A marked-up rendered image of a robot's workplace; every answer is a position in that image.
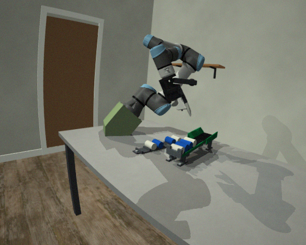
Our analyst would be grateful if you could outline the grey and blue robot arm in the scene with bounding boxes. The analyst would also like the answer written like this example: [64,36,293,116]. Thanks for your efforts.
[123,34,205,117]

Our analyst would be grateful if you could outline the blue plastic bar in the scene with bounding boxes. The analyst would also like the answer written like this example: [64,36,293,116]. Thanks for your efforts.
[165,136,176,144]
[175,141,189,152]
[180,139,193,149]
[152,139,164,149]

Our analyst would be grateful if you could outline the white plastic bar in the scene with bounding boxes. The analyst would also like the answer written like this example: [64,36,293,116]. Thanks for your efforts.
[145,140,157,150]
[184,137,197,147]
[171,135,181,141]
[171,143,185,153]

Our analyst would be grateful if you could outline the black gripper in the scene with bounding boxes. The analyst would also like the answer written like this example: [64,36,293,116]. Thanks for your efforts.
[159,74,191,116]

